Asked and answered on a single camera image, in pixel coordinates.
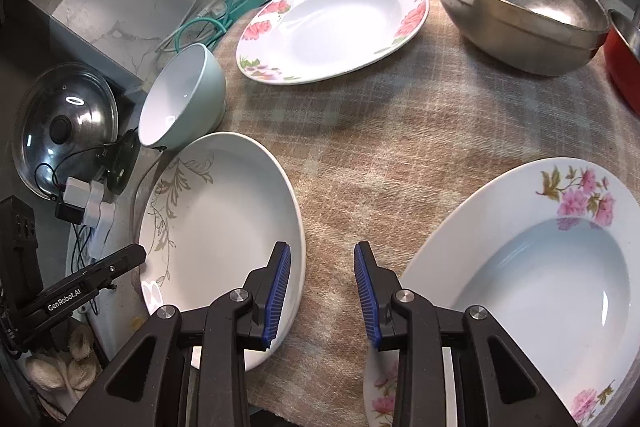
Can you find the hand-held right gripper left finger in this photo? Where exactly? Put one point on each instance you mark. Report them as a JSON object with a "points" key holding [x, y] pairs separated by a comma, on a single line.
{"points": [[277, 297]]}

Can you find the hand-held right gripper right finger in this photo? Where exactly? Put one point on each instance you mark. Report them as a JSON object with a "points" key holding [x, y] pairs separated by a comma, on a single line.
{"points": [[367, 297]]}

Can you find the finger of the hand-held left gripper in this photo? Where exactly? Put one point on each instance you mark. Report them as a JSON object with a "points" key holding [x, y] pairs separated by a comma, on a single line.
{"points": [[117, 263]]}

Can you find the white plate leaf print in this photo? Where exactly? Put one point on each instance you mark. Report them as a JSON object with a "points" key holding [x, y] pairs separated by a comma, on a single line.
{"points": [[225, 217]]}

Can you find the pale green bowl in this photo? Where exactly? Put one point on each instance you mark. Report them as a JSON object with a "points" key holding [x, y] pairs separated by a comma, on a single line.
{"points": [[175, 102]]}

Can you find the white plate small pink blossoms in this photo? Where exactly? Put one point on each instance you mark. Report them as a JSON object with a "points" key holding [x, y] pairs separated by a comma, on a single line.
{"points": [[540, 282]]}

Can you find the white plate large pink roses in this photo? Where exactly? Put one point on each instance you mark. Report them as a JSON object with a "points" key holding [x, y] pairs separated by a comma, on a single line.
{"points": [[335, 32]]}

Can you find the large steel bowl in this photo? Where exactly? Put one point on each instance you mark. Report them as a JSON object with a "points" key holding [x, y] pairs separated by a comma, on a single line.
{"points": [[515, 7]]}

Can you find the red bowl steel inside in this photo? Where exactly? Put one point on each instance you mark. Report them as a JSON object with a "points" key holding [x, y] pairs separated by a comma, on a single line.
{"points": [[625, 62]]}

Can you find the white power plug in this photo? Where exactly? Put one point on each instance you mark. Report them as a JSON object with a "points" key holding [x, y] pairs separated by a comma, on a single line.
{"points": [[87, 202]]}

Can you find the cream knitted object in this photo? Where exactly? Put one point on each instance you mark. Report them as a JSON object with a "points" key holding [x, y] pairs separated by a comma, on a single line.
{"points": [[45, 369], [82, 357]]}

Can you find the black round device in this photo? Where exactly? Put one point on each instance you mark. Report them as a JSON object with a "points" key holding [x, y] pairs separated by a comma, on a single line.
{"points": [[122, 162]]}

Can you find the glass pot lid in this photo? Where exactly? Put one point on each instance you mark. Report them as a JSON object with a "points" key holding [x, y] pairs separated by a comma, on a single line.
{"points": [[65, 127]]}

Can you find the checked beige cloth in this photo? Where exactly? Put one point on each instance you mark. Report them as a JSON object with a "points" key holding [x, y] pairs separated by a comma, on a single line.
{"points": [[375, 132]]}

